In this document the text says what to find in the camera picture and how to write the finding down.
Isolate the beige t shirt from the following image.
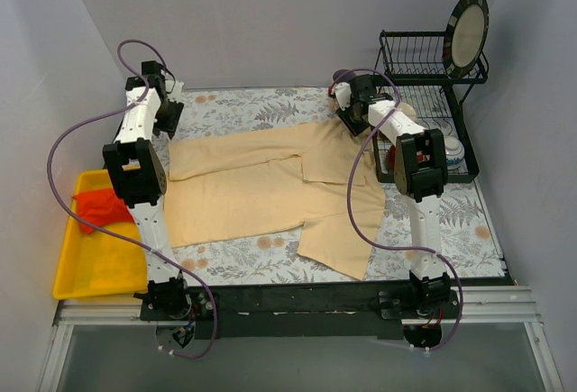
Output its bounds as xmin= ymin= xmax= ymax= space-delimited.
xmin=164 ymin=120 xmax=386 ymax=279

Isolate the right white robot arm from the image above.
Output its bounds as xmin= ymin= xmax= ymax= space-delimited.
xmin=328 ymin=69 xmax=451 ymax=318

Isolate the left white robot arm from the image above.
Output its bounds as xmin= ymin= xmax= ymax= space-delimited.
xmin=103 ymin=60 xmax=192 ymax=320

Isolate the pink ceramic mug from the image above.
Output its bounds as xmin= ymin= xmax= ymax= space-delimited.
xmin=332 ymin=68 xmax=353 ymax=83

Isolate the red bowl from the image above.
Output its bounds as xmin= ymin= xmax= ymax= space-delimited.
xmin=385 ymin=146 xmax=396 ymax=172

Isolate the cream ceramic cup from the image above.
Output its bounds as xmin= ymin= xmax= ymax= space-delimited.
xmin=398 ymin=102 xmax=417 ymax=122

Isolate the white blue patterned bowl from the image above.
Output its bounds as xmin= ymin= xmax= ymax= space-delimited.
xmin=444 ymin=135 xmax=465 ymax=170

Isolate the orange red cloth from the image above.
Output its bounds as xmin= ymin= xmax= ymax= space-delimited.
xmin=73 ymin=187 xmax=133 ymax=227

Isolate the black rimmed beige plate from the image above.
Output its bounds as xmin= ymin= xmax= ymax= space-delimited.
xmin=442 ymin=0 xmax=490 ymax=78

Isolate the yellow plastic tray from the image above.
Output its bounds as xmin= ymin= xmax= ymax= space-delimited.
xmin=51 ymin=169 xmax=150 ymax=301

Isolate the floral table mat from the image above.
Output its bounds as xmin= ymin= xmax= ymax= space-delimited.
xmin=174 ymin=87 xmax=507 ymax=286

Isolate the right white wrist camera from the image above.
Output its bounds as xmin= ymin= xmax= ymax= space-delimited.
xmin=330 ymin=82 xmax=351 ymax=112

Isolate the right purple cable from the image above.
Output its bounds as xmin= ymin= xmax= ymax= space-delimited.
xmin=331 ymin=69 xmax=463 ymax=351

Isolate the purple cable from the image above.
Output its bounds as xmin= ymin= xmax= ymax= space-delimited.
xmin=331 ymin=69 xmax=463 ymax=351
xmin=47 ymin=39 xmax=222 ymax=360

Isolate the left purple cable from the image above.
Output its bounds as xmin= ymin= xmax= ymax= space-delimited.
xmin=47 ymin=39 xmax=222 ymax=360

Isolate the black wire dish rack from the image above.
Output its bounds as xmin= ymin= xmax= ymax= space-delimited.
xmin=375 ymin=31 xmax=489 ymax=184

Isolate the aluminium frame rail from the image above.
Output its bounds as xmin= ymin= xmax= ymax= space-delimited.
xmin=43 ymin=279 xmax=563 ymax=391

